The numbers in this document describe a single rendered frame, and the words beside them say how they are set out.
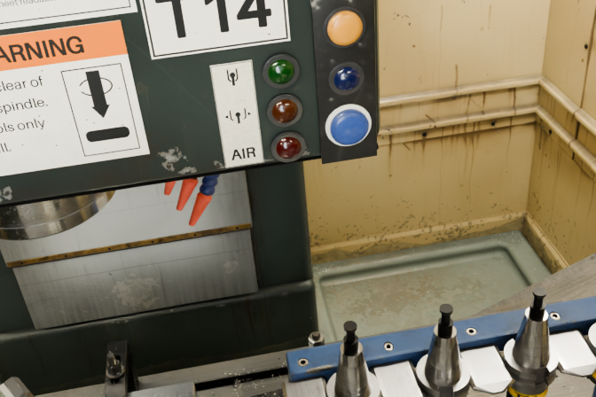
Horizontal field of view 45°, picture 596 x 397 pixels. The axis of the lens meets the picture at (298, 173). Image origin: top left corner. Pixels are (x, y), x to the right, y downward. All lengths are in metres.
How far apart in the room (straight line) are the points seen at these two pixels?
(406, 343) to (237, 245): 0.57
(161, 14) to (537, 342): 0.59
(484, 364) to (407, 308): 0.99
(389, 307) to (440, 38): 0.70
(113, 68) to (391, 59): 1.25
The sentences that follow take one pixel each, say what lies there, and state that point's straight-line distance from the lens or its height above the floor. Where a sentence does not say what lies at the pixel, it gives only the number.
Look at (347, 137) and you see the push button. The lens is 0.55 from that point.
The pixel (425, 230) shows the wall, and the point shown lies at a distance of 2.01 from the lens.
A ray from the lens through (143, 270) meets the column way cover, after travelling 1.44.
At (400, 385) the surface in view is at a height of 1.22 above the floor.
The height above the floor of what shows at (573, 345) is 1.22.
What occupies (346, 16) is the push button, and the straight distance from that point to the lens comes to 0.51.
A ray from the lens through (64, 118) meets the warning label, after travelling 0.54.
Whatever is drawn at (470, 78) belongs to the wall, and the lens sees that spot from 1.80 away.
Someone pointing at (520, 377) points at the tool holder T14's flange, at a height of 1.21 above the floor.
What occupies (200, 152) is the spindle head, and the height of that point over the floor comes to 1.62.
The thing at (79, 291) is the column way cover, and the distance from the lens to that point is 1.48.
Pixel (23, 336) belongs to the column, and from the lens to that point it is 1.60.
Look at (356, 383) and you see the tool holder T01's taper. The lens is 0.85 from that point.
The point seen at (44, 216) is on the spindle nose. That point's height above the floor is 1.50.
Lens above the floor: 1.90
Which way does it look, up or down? 33 degrees down
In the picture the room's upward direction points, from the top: 5 degrees counter-clockwise
